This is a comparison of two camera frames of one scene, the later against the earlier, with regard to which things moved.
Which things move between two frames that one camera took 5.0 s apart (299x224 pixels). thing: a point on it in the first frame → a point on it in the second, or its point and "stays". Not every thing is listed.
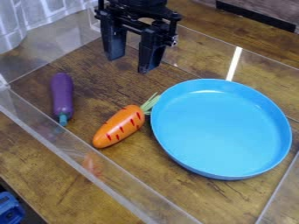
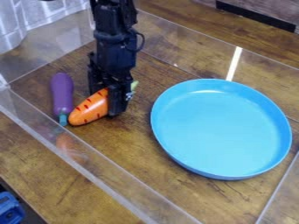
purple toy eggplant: [62, 96] stays
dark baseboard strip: [257, 17] stays
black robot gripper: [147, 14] → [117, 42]
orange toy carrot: [123, 122] → [93, 109]
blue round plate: [226, 128] stays
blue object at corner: [12, 212] stays
